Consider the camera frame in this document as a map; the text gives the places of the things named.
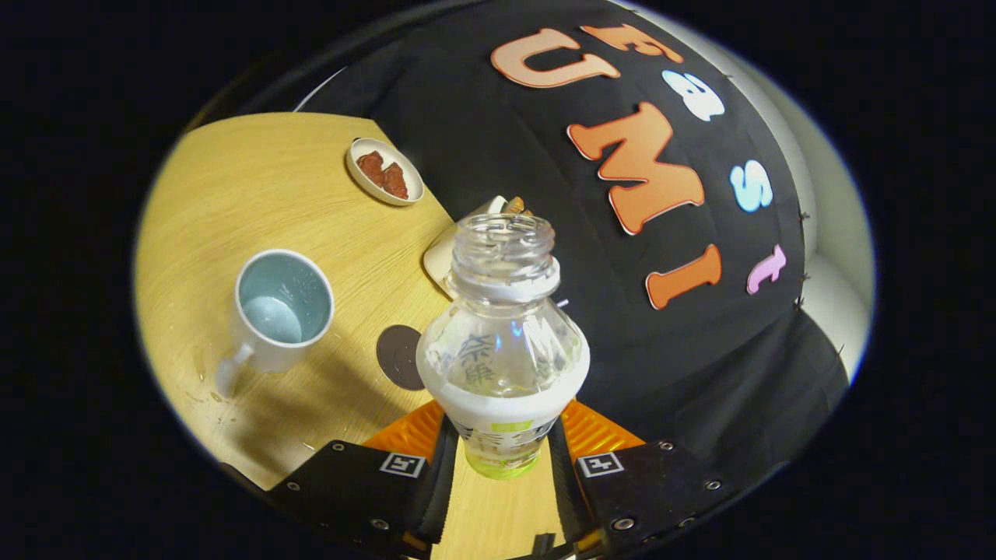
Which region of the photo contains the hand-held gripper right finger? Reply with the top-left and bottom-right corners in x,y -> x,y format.
547,399 -> 736,557

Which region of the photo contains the round white plate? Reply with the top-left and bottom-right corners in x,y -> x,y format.
345,138 -> 425,206

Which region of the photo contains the white cup with blue inside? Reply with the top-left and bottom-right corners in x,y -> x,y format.
213,249 -> 335,399

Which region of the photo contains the cream white toaster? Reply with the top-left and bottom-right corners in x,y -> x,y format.
423,196 -> 510,300

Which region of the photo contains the dark round coaster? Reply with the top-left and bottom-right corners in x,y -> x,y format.
377,324 -> 427,391

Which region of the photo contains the wooden table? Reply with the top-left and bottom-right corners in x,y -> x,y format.
134,113 -> 577,560

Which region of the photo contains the row of black clips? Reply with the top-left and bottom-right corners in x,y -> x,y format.
720,70 -> 849,359

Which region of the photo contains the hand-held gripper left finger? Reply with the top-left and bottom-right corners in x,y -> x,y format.
268,399 -> 460,559

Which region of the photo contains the clear plastic juice bottle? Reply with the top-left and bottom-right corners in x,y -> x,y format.
416,212 -> 591,480

